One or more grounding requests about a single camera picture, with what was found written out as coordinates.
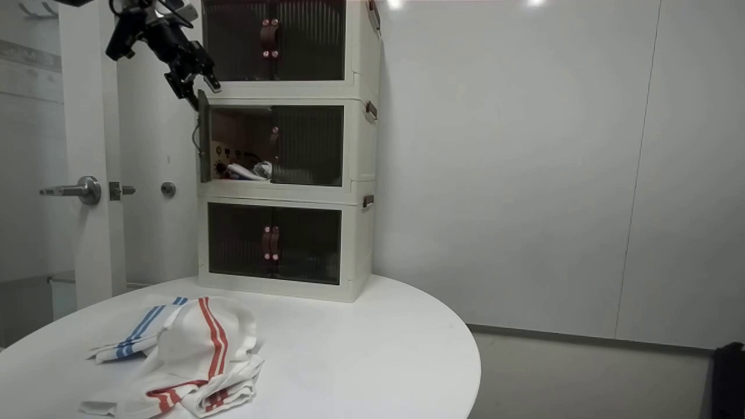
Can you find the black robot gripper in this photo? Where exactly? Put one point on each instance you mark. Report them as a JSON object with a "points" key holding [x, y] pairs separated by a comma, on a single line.
{"points": [[160, 27]]}

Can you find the translucent compartment door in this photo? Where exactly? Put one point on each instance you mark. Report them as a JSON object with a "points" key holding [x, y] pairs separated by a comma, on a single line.
{"points": [[202, 136]]}

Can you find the items inside middle compartment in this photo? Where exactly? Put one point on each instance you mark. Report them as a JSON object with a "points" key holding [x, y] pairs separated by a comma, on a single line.
{"points": [[241, 164]]}

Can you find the silver round door lock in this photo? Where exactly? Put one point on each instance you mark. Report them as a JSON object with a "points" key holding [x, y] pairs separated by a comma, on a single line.
{"points": [[167, 190]]}

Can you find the white room door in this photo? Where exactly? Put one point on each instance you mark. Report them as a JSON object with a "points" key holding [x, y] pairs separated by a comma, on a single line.
{"points": [[94, 146]]}

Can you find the white stacked storage cabinet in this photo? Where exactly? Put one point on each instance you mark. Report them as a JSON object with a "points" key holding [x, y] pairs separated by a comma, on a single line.
{"points": [[299, 89]]}

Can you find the blue striped white towel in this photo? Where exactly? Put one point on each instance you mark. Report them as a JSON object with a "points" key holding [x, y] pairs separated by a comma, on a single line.
{"points": [[143, 333]]}

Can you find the red striped white towel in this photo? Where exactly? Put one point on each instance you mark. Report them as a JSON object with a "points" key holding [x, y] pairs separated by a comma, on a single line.
{"points": [[202, 363]]}

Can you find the black object at corner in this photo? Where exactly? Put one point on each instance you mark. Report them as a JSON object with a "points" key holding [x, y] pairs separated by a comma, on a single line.
{"points": [[730, 382]]}

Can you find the silver door lever handle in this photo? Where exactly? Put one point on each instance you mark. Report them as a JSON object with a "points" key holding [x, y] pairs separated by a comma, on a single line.
{"points": [[85, 190]]}

